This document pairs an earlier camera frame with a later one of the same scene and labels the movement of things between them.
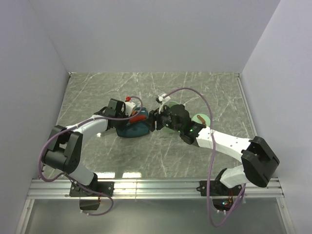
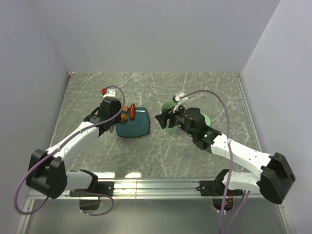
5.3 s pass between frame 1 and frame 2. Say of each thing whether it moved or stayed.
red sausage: moved
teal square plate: stayed
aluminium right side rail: stayed
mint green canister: stayed
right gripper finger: moved
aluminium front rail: stayed
